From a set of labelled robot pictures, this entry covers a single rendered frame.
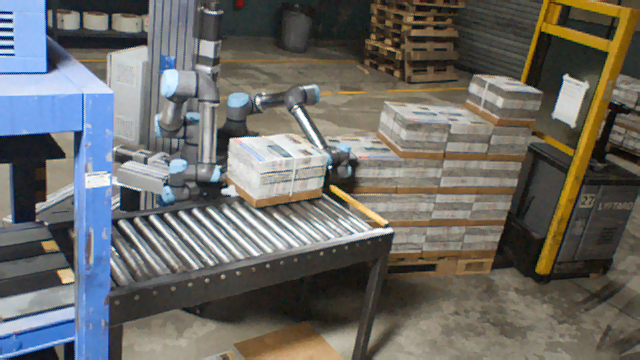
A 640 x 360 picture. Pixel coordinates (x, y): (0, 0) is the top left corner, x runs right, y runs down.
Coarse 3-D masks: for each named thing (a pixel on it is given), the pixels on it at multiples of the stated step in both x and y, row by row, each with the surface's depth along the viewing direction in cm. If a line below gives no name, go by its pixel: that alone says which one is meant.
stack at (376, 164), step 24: (336, 144) 360; (360, 144) 367; (384, 144) 374; (360, 168) 348; (384, 168) 353; (408, 168) 358; (432, 168) 365; (456, 168) 370; (480, 168) 376; (360, 216) 362; (384, 216) 367; (408, 216) 373; (432, 216) 379; (456, 216) 385; (408, 240) 381; (432, 240) 387; (456, 240) 393; (360, 264) 376; (408, 264) 389
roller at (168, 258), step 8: (136, 224) 243; (144, 224) 242; (144, 232) 238; (152, 232) 237; (152, 240) 233; (160, 240) 233; (152, 248) 231; (160, 248) 228; (160, 256) 226; (168, 256) 223; (168, 264) 221; (176, 264) 219; (176, 272) 216
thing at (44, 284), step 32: (32, 224) 230; (0, 256) 206; (32, 256) 210; (0, 288) 190; (32, 288) 193; (64, 288) 195; (0, 320) 177; (32, 320) 180; (64, 320) 183; (0, 352) 175
